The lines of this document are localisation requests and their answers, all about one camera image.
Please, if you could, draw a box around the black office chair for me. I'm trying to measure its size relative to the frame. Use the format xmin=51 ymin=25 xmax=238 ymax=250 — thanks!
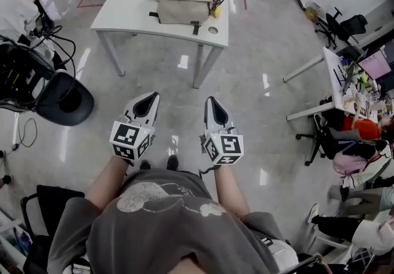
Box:
xmin=314 ymin=7 xmax=369 ymax=50
xmin=295 ymin=112 xmax=339 ymax=167

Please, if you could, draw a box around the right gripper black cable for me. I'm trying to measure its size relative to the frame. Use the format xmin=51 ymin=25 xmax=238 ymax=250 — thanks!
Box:
xmin=198 ymin=165 xmax=221 ymax=179

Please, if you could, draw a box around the metal chair frame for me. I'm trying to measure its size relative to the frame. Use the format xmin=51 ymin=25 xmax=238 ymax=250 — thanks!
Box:
xmin=289 ymin=252 xmax=333 ymax=274

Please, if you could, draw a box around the black floor cable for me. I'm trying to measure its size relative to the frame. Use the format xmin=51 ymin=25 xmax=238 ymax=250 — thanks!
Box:
xmin=12 ymin=117 xmax=38 ymax=152

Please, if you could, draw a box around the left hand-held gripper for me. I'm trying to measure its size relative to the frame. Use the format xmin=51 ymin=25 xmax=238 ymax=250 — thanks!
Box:
xmin=110 ymin=92 xmax=161 ymax=161

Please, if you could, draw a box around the person's right forearm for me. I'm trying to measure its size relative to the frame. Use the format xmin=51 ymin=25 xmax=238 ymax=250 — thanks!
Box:
xmin=214 ymin=165 xmax=252 ymax=220

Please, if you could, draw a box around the person's left forearm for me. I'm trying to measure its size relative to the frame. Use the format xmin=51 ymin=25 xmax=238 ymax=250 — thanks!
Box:
xmin=84 ymin=155 xmax=129 ymax=215

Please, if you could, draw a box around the white shelf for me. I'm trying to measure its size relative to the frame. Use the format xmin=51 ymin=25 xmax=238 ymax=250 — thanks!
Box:
xmin=0 ymin=208 xmax=34 ymax=274

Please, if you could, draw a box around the grey printed shirt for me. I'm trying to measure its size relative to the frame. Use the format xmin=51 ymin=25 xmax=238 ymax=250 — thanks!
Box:
xmin=46 ymin=168 xmax=299 ymax=274

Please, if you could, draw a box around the white desk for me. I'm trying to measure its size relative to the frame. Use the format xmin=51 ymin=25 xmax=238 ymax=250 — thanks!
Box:
xmin=283 ymin=46 xmax=379 ymax=123

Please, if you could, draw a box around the pink bag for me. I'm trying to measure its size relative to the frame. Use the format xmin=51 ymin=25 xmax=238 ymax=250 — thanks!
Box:
xmin=332 ymin=149 xmax=369 ymax=177

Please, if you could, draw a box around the brown instrument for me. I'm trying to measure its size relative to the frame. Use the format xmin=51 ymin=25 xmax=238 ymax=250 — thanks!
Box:
xmin=303 ymin=1 xmax=323 ymax=23

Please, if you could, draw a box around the white waist bag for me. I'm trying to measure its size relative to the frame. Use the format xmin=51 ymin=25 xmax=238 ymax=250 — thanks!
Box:
xmin=270 ymin=238 xmax=299 ymax=270

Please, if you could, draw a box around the white table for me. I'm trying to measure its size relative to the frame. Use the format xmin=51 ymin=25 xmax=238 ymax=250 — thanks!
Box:
xmin=90 ymin=0 xmax=230 ymax=89

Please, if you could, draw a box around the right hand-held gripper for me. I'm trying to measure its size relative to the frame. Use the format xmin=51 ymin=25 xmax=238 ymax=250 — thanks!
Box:
xmin=199 ymin=96 xmax=244 ymax=166

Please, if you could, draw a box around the black laptop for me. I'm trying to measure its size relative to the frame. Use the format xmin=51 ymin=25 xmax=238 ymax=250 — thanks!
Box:
xmin=356 ymin=47 xmax=393 ymax=81

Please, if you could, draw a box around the person's right black shoe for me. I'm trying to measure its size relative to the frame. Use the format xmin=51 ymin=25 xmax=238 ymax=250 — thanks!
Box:
xmin=166 ymin=155 xmax=180 ymax=172

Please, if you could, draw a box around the white and black jacket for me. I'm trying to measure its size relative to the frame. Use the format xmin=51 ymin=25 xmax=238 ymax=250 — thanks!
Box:
xmin=341 ymin=140 xmax=393 ymax=189

